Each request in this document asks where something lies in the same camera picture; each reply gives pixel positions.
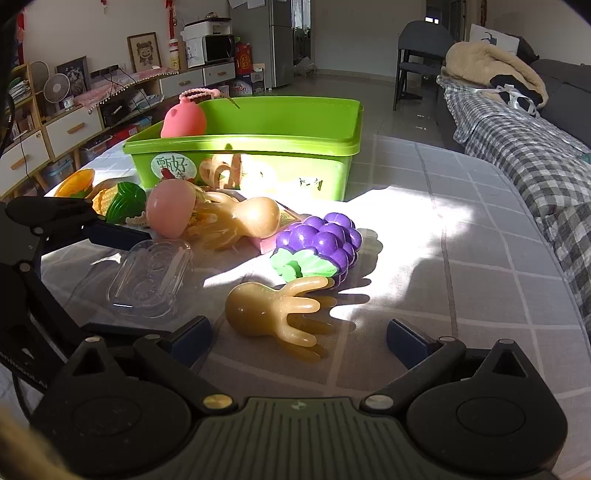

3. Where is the clear plastic tray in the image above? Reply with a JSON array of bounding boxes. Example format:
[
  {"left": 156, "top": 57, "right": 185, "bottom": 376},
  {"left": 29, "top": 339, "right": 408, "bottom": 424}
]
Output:
[{"left": 106, "top": 239, "right": 192, "bottom": 319}]

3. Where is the brown octopus toy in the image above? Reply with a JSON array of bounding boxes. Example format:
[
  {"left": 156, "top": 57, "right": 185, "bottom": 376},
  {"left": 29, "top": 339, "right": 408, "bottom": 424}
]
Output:
[
  {"left": 224, "top": 276, "right": 337, "bottom": 362},
  {"left": 184, "top": 191, "right": 281, "bottom": 250}
]

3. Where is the beige starfish toy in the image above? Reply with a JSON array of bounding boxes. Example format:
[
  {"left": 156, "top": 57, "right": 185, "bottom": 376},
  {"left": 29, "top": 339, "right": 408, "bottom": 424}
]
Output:
[{"left": 125, "top": 211, "right": 149, "bottom": 228}]

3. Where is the purple grape toy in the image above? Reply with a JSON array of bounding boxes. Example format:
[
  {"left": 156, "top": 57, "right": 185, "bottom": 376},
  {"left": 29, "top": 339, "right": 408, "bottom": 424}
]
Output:
[{"left": 270, "top": 212, "right": 363, "bottom": 286}]

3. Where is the pink peach toy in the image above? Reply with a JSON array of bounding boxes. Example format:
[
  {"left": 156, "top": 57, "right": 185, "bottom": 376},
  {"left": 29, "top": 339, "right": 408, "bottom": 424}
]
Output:
[{"left": 146, "top": 179, "right": 195, "bottom": 239}]

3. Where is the yellow corn toy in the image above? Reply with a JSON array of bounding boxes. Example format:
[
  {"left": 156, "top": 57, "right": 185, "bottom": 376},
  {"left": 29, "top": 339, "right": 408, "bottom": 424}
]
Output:
[{"left": 92, "top": 181, "right": 147, "bottom": 224}]

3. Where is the pink pig toy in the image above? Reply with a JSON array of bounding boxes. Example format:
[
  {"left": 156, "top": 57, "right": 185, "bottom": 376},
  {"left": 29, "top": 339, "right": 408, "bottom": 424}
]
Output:
[{"left": 160, "top": 88, "right": 222, "bottom": 138}]

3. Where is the grey checked tablecloth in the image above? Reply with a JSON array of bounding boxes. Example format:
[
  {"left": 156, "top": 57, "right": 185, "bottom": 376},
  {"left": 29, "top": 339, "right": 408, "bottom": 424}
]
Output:
[{"left": 38, "top": 133, "right": 591, "bottom": 478}]

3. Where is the white wooden sideboard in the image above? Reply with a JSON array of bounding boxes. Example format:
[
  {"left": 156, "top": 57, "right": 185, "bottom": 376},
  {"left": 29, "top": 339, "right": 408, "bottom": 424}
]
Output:
[{"left": 1, "top": 61, "right": 235, "bottom": 197}]

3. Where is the checked sofa blanket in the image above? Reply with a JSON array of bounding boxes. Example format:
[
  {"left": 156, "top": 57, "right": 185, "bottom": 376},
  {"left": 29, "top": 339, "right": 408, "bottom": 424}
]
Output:
[{"left": 437, "top": 76, "right": 590, "bottom": 328}]

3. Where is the green plastic storage box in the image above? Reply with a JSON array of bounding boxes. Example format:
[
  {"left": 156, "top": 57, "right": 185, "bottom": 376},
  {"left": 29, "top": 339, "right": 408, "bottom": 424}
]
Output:
[{"left": 123, "top": 96, "right": 363, "bottom": 201}]

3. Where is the white desk fan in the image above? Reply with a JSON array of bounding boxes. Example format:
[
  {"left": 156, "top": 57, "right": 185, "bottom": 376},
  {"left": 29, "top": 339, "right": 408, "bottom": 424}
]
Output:
[{"left": 43, "top": 73, "right": 70, "bottom": 110}]

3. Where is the beige plush blanket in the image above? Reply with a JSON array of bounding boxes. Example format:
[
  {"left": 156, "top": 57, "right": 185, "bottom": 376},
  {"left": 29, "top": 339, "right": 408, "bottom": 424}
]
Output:
[{"left": 441, "top": 42, "right": 549, "bottom": 109}]

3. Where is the framed cartoon picture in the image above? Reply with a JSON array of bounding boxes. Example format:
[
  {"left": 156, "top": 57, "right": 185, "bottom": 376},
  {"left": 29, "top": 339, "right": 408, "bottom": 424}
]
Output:
[{"left": 127, "top": 32, "right": 162, "bottom": 73}]

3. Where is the dark grey sofa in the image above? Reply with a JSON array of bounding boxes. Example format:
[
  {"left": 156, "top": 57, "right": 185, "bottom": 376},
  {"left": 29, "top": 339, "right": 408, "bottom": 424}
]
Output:
[{"left": 436, "top": 59, "right": 590, "bottom": 152}]

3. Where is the black microwave oven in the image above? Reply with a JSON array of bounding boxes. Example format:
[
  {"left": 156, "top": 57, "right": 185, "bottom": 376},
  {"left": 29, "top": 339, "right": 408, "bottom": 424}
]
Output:
[{"left": 201, "top": 35, "right": 235, "bottom": 64}]

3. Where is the dark chair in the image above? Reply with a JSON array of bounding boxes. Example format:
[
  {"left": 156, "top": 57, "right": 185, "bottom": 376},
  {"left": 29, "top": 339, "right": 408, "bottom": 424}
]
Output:
[{"left": 393, "top": 20, "right": 455, "bottom": 110}]

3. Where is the silver refrigerator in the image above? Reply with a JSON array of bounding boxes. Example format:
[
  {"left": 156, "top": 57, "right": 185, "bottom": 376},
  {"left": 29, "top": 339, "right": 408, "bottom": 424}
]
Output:
[{"left": 227, "top": 0, "right": 295, "bottom": 90}]

